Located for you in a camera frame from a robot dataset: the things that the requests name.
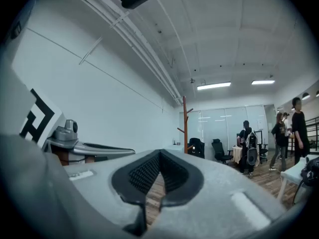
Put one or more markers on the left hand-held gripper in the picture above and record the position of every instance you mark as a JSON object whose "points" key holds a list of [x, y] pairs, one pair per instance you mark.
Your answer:
{"points": [[47, 118]]}

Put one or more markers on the white desk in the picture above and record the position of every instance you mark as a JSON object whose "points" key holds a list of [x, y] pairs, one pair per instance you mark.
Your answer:
{"points": [[174, 148]]}

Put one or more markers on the white table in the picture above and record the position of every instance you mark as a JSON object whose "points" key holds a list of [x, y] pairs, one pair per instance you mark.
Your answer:
{"points": [[291, 174]]}

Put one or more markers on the black office chair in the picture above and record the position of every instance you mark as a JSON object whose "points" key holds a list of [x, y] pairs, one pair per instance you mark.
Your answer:
{"points": [[220, 151], [263, 146]]}

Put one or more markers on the white ceiling pipe run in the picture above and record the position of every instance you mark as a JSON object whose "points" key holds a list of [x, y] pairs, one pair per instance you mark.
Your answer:
{"points": [[139, 43]]}

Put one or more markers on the table with cream cloth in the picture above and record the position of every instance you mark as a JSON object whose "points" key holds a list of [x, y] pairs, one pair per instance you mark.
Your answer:
{"points": [[237, 153]]}

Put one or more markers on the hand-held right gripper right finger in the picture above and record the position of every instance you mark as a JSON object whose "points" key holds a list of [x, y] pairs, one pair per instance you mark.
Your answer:
{"points": [[214, 190]]}

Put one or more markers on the black chair with jacket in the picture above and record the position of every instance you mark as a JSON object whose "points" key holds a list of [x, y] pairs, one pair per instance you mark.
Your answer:
{"points": [[197, 147]]}

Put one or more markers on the small dark desk item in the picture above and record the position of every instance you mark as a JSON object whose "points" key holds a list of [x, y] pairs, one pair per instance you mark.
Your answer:
{"points": [[177, 142]]}

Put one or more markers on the frosted glass partition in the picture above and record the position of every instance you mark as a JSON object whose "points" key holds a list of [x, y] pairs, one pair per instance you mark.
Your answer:
{"points": [[219, 126]]}

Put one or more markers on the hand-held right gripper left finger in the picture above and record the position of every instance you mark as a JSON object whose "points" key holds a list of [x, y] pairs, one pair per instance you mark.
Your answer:
{"points": [[99, 183]]}

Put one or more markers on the black bag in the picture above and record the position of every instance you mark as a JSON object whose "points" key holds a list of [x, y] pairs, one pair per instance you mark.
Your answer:
{"points": [[311, 170]]}

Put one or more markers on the long ceiling light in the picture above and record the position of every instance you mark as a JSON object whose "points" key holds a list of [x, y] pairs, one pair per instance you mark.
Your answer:
{"points": [[263, 82], [213, 85]]}

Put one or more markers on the white paper notice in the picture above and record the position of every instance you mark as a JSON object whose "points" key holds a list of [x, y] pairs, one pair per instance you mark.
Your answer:
{"points": [[260, 124]]}

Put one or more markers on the black metal railing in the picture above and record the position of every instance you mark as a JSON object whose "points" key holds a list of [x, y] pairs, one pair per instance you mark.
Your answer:
{"points": [[314, 133]]}

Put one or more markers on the brown wooden coat stand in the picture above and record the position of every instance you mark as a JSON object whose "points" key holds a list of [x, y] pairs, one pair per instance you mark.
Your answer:
{"points": [[185, 126]]}

